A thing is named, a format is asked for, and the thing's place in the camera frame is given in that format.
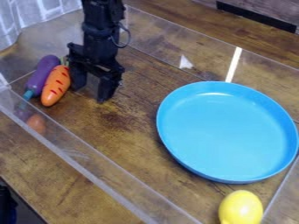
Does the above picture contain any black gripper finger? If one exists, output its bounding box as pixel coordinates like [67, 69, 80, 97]
[69, 61, 88, 91]
[97, 73, 122, 102]

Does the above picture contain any orange toy carrot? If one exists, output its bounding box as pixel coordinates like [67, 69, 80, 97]
[41, 55, 71, 107]

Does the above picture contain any purple toy eggplant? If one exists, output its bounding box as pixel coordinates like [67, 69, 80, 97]
[23, 55, 61, 100]

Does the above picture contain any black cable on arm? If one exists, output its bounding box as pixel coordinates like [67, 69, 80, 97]
[109, 22, 134, 49]

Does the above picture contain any yellow toy lemon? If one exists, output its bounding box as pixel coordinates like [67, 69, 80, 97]
[219, 190, 264, 224]

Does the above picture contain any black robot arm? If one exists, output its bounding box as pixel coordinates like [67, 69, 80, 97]
[67, 0, 126, 102]

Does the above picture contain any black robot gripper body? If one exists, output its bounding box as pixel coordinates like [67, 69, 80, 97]
[67, 24, 127, 81]

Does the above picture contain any clear acrylic enclosure wall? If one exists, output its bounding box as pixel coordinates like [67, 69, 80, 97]
[0, 8, 299, 224]

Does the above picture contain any blue plastic plate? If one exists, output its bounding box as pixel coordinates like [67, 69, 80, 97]
[156, 81, 299, 184]

